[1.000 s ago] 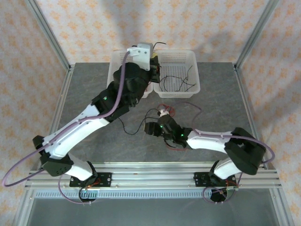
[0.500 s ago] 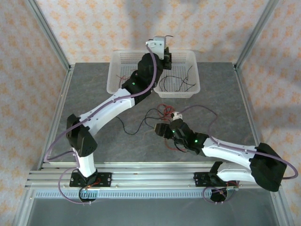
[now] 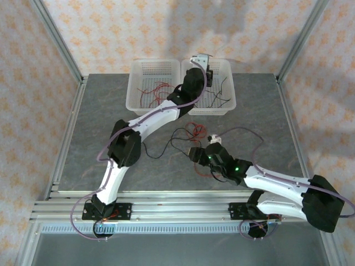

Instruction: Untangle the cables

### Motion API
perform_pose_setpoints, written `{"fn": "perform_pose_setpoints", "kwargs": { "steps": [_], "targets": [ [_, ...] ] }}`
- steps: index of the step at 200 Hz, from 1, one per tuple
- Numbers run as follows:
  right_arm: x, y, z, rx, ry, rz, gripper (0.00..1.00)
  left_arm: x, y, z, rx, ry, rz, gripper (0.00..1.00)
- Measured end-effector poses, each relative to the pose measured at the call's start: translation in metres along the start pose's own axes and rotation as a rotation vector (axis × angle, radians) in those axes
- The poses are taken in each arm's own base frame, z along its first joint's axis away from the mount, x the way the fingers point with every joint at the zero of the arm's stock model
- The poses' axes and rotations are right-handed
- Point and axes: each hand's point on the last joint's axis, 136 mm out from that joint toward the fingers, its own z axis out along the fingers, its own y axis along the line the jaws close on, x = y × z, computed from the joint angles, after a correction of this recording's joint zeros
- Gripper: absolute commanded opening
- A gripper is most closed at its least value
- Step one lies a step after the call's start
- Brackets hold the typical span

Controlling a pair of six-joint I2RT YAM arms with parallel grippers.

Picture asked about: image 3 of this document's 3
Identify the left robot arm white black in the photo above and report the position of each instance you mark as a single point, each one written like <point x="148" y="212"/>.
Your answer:
<point x="155" y="117"/>

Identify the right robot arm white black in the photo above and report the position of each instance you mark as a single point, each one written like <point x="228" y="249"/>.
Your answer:
<point x="277" y="183"/>

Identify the white perforated plastic basket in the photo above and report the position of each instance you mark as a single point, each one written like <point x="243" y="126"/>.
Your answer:
<point x="219" y="110"/>
<point x="155" y="69"/>

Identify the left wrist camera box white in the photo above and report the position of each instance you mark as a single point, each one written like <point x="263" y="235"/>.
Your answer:
<point x="201" y="62"/>

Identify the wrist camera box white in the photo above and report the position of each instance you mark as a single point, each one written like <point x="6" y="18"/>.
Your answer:
<point x="201" y="62"/>
<point x="215" y="139"/>

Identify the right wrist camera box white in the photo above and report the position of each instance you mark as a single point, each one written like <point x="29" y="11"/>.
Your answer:
<point x="215" y="139"/>

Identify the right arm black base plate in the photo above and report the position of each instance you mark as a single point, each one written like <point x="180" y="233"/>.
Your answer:
<point x="235" y="210"/>

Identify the aluminium mounting rail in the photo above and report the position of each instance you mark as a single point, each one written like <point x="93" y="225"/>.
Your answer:
<point x="180" y="207"/>

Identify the aluminium table side rail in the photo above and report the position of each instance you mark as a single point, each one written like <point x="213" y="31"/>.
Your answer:
<point x="286" y="105"/>
<point x="70" y="130"/>

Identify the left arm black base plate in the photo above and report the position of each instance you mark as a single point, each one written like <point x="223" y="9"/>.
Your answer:
<point x="124" y="212"/>

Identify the aluminium frame post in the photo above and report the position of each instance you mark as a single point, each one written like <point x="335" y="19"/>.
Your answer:
<point x="301" y="41"/>
<point x="59" y="41"/>

